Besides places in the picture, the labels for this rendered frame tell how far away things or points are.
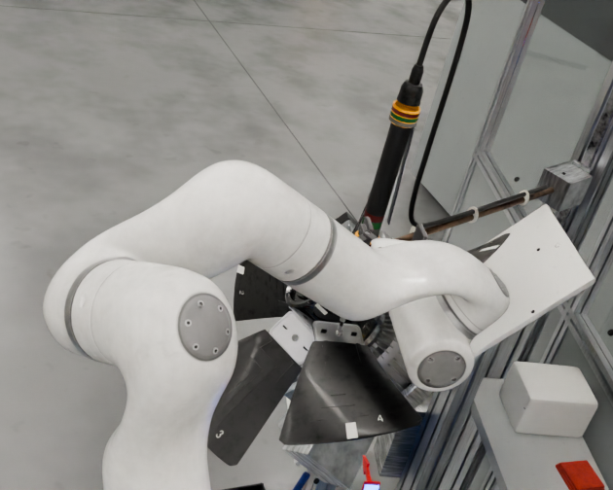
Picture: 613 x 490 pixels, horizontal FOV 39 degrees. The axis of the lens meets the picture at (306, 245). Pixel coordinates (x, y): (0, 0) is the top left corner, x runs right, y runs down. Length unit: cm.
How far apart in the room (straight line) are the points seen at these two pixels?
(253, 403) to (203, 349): 92
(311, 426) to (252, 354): 30
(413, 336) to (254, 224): 32
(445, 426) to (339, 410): 54
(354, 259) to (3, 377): 228
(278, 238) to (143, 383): 22
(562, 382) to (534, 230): 41
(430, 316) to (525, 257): 69
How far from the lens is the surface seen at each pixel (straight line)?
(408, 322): 111
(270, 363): 165
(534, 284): 171
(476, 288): 105
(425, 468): 201
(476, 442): 242
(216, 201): 84
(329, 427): 140
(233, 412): 166
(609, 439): 209
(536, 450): 202
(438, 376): 110
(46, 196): 406
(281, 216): 87
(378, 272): 99
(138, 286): 76
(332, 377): 147
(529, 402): 197
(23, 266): 362
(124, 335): 75
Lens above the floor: 213
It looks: 32 degrees down
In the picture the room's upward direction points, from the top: 14 degrees clockwise
